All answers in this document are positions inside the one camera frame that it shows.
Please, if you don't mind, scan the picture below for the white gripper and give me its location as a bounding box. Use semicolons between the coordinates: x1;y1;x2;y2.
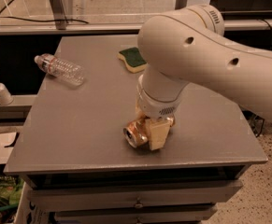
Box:
136;75;181;150

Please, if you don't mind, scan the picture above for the dented orange soda can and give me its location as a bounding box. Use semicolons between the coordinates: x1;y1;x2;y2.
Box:
122;115;176;150

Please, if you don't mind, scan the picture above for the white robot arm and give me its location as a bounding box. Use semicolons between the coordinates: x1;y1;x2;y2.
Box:
136;5;272;123

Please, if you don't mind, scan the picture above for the green and yellow sponge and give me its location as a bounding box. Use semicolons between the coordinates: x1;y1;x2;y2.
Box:
118;47;147;73

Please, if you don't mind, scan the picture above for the round metal drawer knob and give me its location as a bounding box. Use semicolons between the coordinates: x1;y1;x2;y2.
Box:
134;198;143;209

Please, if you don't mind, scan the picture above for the grey drawer cabinet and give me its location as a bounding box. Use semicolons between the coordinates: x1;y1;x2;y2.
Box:
5;35;266;224

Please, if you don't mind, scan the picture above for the clear plastic water bottle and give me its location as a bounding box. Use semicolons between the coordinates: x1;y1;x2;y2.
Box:
34;53;84;86

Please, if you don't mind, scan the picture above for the green snack bag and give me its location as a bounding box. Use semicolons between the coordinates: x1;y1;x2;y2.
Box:
0;175;24;224

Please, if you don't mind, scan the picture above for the black cable on floor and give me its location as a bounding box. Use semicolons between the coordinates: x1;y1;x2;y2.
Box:
251;114;265;138

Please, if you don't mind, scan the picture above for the black cable on ledge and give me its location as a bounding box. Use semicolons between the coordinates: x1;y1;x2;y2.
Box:
0;14;90;25

